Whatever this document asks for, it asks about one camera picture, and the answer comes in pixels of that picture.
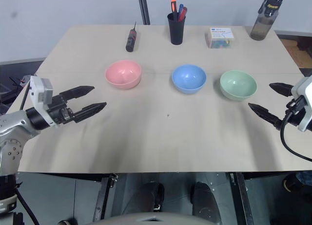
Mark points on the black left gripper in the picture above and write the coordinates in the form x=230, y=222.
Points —
x=59, y=110

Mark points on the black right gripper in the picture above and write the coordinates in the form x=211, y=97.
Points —
x=295, y=105

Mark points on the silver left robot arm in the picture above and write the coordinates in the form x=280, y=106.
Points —
x=14, y=122

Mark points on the green plastic bowl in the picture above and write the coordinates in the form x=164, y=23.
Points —
x=238, y=85

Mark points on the pink-red plastic bowl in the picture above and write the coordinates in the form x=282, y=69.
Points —
x=123, y=75

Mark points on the black precision screwdriver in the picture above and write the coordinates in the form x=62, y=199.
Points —
x=131, y=40

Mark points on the smoky grey water bottle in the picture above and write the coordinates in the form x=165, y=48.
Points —
x=264, y=20

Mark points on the clear box of coloured pins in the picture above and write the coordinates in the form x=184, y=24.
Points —
x=220, y=38

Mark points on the dark shoe of bystander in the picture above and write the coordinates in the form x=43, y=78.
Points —
x=291, y=182

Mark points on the blue plastic bowl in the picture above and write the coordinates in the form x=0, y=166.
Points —
x=189, y=79

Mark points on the black table leg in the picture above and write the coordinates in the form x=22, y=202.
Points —
x=242, y=198
x=104, y=195

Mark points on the black metal pole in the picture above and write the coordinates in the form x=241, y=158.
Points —
x=143, y=8

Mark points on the black pen cup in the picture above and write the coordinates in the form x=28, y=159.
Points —
x=176, y=31

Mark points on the dark rounded robot foot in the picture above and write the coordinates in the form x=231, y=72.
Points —
x=206, y=199
x=152, y=197

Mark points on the red pen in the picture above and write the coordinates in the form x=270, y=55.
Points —
x=184, y=13

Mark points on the blue pen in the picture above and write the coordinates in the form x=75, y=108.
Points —
x=181, y=10

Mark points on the grey robot torso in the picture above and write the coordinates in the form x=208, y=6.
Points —
x=156, y=219

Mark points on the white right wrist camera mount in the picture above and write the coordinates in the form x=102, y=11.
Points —
x=303, y=88

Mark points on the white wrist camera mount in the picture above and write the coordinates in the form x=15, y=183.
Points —
x=40, y=88
x=303, y=88

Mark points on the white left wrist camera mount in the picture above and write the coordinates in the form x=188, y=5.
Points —
x=40, y=88

